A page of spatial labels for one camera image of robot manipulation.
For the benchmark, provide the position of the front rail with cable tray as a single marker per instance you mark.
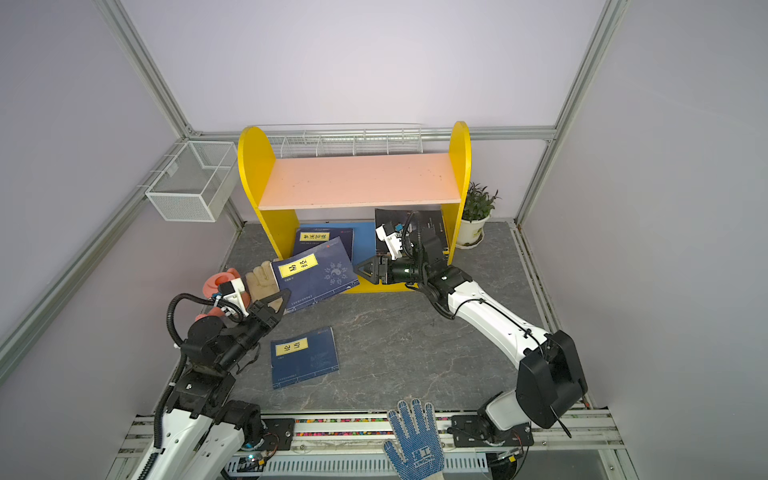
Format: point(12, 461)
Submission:
point(350, 445)

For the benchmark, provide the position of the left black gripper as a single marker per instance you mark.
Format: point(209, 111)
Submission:
point(264, 314)

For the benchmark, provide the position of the blue dotted knit glove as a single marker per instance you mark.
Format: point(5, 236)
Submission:
point(415, 452)

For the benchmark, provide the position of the white mesh wall basket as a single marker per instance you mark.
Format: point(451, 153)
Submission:
point(196, 183)

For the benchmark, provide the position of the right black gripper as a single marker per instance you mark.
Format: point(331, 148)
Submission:
point(369, 265)

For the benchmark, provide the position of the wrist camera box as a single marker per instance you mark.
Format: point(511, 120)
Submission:
point(391, 236)
point(235, 292)

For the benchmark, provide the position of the yellow shelf with coloured boards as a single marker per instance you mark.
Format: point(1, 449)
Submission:
point(278, 188)

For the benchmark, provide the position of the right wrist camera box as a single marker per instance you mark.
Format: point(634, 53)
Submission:
point(391, 236)

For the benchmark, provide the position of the white wire rack basket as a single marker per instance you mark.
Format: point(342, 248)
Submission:
point(345, 139)

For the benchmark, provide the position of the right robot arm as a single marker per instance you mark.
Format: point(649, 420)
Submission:
point(550, 376)

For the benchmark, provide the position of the black wolf cover book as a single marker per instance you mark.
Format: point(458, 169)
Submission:
point(430, 220)

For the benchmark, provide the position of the small potted green plant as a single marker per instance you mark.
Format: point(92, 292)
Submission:
point(478, 208)

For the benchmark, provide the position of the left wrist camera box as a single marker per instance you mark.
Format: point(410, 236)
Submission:
point(235, 292)

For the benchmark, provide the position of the pink watering can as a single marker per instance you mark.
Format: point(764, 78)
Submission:
point(211, 286)

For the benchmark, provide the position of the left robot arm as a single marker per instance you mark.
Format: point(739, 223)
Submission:
point(197, 428)

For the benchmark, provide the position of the beige work glove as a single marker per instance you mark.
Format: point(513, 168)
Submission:
point(261, 282)

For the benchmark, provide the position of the dark blue book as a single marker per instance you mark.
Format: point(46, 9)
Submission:
point(309, 237)
point(305, 357)
point(316, 274)

